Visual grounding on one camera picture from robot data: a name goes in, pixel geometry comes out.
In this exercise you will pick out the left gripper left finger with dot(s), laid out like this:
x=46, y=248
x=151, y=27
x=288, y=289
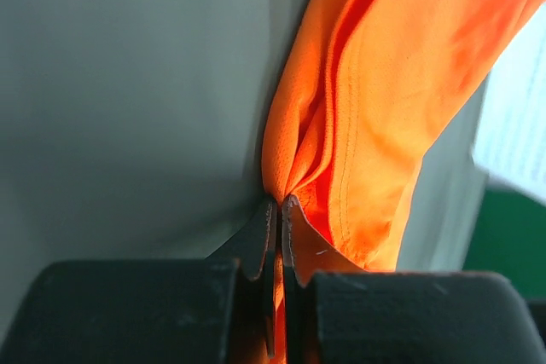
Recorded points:
x=217, y=309

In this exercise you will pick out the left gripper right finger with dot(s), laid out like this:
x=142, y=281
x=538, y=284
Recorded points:
x=339, y=313

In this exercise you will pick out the orange t-shirt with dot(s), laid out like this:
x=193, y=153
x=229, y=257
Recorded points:
x=368, y=88

